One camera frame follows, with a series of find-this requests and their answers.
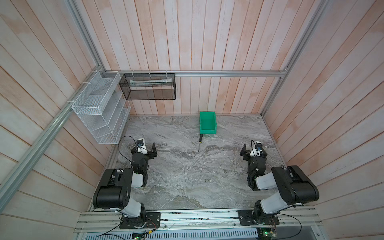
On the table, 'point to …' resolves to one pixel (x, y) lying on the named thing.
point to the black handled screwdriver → (201, 137)
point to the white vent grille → (173, 235)
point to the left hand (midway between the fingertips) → (148, 145)
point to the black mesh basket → (149, 86)
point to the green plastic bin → (208, 122)
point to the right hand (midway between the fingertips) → (254, 145)
